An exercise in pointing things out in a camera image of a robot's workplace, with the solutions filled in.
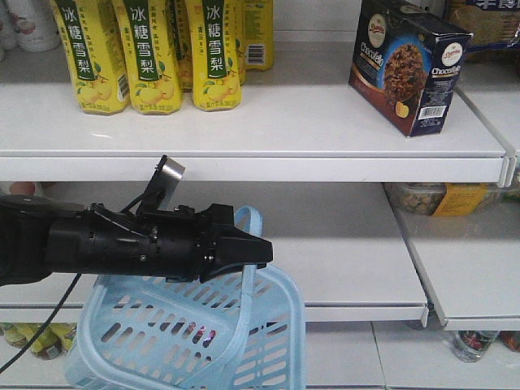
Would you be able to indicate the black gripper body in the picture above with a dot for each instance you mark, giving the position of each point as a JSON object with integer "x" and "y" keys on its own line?
{"x": 184, "y": 245}

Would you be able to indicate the light blue plastic basket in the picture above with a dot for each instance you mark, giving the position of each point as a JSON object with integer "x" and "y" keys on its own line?
{"x": 245, "y": 330}

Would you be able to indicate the dark blue Chocofello cookie box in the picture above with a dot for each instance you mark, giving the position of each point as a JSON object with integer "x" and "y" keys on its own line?
{"x": 406, "y": 62}

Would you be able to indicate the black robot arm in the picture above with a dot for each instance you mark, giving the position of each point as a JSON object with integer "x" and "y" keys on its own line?
{"x": 40, "y": 237}

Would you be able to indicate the yellow pear drink bottle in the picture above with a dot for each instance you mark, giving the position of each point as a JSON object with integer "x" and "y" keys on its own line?
{"x": 216, "y": 80}
{"x": 94, "y": 53}
{"x": 150, "y": 57}

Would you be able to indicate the white supermarket shelf unit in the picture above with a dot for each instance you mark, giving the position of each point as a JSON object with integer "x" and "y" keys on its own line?
{"x": 383, "y": 289}

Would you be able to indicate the yellow labelled snack tray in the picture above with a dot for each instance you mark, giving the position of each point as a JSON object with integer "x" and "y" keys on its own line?
{"x": 442, "y": 200}

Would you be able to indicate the white yogurt drink bottle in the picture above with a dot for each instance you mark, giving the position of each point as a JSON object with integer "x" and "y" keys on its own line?
{"x": 33, "y": 22}

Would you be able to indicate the cracker package blue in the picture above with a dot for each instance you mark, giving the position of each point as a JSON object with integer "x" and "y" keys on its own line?
{"x": 493, "y": 23}

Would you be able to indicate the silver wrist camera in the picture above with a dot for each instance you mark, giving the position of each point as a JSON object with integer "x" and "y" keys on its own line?
{"x": 161, "y": 187}

